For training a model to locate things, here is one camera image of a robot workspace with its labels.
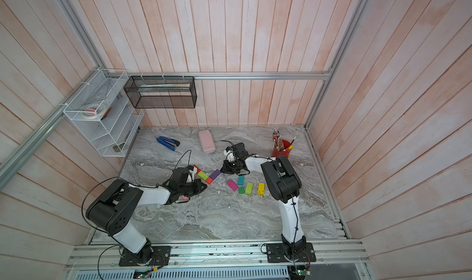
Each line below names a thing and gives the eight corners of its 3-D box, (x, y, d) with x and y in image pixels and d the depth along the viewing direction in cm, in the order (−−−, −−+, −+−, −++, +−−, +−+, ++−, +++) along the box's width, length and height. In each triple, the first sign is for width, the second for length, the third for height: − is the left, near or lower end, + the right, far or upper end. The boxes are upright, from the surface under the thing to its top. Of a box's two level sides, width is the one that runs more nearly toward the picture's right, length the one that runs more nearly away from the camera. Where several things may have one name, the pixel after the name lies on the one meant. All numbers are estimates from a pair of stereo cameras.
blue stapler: (155, 143, 115) (154, 140, 113) (161, 136, 118) (160, 134, 116) (174, 151, 111) (173, 148, 109) (180, 144, 114) (179, 141, 112)
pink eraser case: (203, 155, 108) (202, 151, 105) (198, 135, 119) (197, 131, 115) (216, 152, 110) (215, 148, 106) (210, 133, 120) (209, 128, 117)
